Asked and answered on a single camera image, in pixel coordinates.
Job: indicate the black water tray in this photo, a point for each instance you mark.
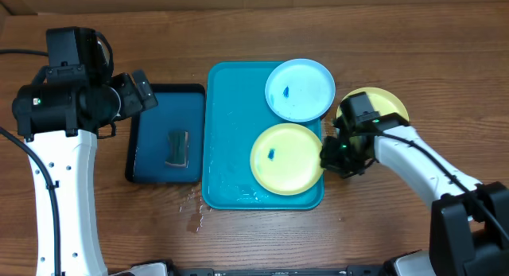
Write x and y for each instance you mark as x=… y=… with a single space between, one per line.
x=180 y=107

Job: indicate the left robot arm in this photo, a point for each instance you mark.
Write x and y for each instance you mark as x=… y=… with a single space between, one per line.
x=59 y=115

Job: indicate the yellow plate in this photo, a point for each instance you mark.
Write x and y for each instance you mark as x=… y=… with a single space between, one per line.
x=382 y=103
x=285 y=159

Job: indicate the green and orange sponge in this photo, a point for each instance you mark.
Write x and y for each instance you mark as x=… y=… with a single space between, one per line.
x=178 y=148

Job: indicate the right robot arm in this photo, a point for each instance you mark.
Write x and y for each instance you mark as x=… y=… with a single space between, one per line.
x=469 y=220

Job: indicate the light blue plate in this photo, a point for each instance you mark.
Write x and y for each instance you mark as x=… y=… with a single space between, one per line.
x=300 y=90

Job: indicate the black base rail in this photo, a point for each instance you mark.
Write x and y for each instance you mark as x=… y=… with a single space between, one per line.
x=168 y=268

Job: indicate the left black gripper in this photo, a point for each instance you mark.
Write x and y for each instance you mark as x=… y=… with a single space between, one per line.
x=134 y=102

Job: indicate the teal plastic tray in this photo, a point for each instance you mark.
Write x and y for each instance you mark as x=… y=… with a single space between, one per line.
x=236 y=114

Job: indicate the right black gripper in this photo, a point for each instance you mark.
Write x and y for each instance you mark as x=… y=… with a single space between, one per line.
x=332 y=156

